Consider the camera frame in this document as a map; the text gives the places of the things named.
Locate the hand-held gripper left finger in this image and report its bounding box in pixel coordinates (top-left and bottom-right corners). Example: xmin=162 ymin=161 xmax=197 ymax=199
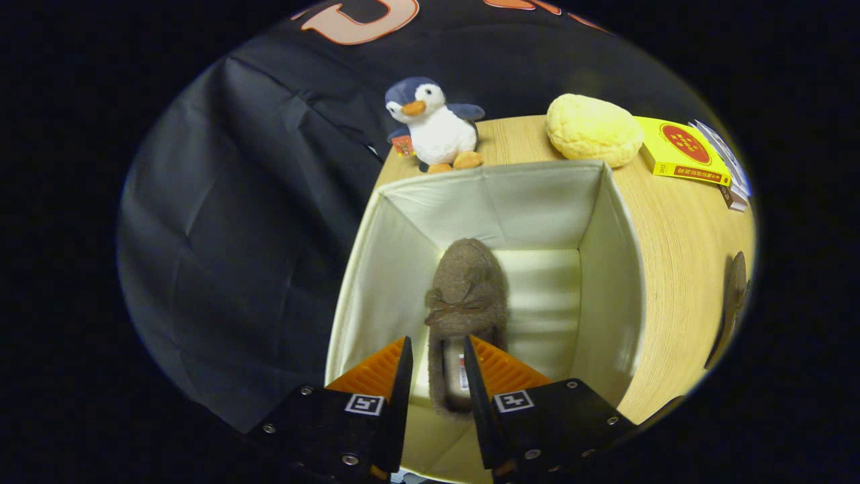
xmin=245 ymin=335 xmax=413 ymax=484

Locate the yellow bread-shaped plush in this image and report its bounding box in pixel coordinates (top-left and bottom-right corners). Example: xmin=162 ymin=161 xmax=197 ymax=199
xmin=546 ymin=93 xmax=644 ymax=168

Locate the blue white penguin plush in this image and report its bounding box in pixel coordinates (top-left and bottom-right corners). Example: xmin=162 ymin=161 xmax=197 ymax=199
xmin=385 ymin=76 xmax=486 ymax=174

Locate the beige fabric storage box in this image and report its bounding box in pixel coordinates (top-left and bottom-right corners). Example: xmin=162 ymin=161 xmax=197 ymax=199
xmin=325 ymin=159 xmax=647 ymax=484

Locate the brown fuzzy shoe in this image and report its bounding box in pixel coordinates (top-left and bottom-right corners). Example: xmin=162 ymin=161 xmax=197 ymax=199
xmin=705 ymin=252 xmax=750 ymax=369
xmin=423 ymin=238 xmax=509 ymax=419

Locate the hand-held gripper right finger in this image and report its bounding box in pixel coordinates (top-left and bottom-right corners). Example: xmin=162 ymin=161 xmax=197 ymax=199
xmin=463 ymin=335 xmax=638 ymax=480

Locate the white book with brown spine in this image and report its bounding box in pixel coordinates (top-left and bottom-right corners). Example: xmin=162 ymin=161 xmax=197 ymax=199
xmin=689 ymin=122 xmax=748 ymax=212

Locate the yellow book with red circle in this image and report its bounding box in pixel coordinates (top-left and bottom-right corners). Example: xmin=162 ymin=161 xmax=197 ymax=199
xmin=635 ymin=116 xmax=732 ymax=187

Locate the white illustrated book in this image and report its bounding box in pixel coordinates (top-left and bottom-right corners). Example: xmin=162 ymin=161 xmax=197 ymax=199
xmin=692 ymin=120 xmax=752 ymax=197

